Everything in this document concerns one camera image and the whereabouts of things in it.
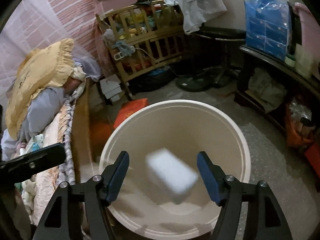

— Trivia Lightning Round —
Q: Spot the white box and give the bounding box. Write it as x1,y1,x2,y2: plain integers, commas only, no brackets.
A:
145,148,199,205

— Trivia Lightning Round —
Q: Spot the white trash bucket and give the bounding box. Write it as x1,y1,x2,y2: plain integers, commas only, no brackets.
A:
100,100,251,239

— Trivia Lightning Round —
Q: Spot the pink embroidered bedspread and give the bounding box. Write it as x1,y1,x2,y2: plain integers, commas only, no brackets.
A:
20,96,77,225

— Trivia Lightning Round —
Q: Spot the brown white fleece blanket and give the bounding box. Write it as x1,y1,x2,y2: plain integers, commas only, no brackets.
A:
56,82,86,186

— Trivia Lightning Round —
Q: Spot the grey blue quilt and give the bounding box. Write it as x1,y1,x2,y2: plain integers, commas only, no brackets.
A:
1,87,66,161

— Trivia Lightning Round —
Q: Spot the red gift box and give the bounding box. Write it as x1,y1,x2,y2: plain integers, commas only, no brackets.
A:
113,98,149,129

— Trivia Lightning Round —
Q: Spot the yellow ruffled pillow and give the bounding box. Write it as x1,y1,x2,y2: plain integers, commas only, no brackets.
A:
5,38,74,140

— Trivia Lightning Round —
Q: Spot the black fan base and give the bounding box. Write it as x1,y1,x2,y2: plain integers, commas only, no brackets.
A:
175,77,212,93

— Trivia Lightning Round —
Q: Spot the wooden baby crib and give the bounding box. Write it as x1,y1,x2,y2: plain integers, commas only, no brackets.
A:
96,0,185,100

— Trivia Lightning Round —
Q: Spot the pink storage bin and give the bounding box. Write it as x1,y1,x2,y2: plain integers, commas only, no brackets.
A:
294,2,320,60

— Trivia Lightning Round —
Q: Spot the white plastic bag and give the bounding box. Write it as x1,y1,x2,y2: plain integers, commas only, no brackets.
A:
165,0,227,35

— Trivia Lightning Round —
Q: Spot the wooden bed frame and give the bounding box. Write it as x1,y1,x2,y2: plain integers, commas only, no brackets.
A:
71,79,111,184

